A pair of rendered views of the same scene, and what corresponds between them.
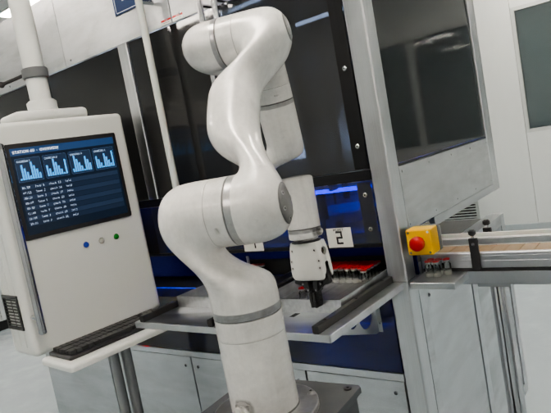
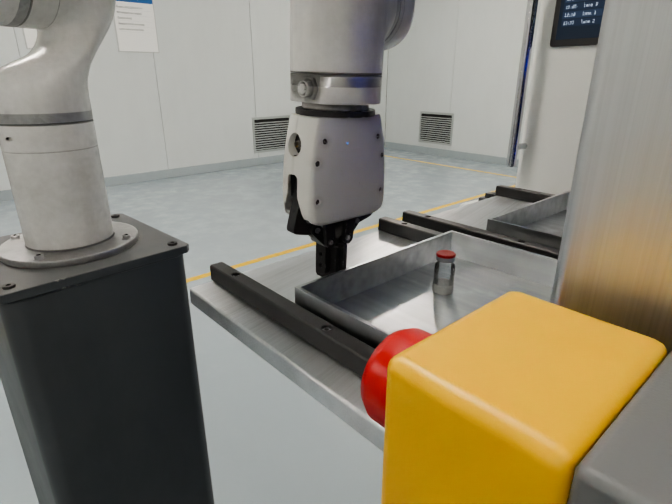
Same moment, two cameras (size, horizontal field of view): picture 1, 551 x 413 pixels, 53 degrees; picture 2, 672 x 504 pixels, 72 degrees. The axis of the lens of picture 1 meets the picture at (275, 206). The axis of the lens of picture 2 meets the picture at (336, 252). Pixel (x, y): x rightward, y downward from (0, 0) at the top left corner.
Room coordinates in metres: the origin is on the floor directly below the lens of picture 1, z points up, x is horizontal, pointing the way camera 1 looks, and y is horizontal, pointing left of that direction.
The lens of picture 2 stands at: (1.47, -0.51, 1.11)
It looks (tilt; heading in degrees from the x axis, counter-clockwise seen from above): 21 degrees down; 101
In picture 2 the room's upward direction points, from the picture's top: straight up
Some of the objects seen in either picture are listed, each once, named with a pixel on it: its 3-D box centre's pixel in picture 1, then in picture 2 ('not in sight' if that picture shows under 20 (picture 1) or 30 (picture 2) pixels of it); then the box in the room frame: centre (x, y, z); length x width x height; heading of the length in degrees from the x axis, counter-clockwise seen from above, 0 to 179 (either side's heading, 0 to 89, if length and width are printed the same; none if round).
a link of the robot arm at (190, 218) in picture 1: (217, 247); (50, 29); (0.96, 0.11, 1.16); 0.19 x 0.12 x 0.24; 72
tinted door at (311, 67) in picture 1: (291, 81); not in sight; (1.71, -0.11, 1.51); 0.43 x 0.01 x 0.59; 52
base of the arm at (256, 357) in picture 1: (257, 362); (60, 186); (0.95, 0.08, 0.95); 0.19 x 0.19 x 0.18
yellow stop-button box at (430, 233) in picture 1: (423, 239); (537, 457); (1.52, -0.39, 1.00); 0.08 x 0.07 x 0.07; 142
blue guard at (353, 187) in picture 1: (152, 230); not in sight; (2.16, 0.49, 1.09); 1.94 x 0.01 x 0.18; 52
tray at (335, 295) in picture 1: (330, 286); (525, 322); (1.58, -0.12, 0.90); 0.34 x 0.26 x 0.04; 143
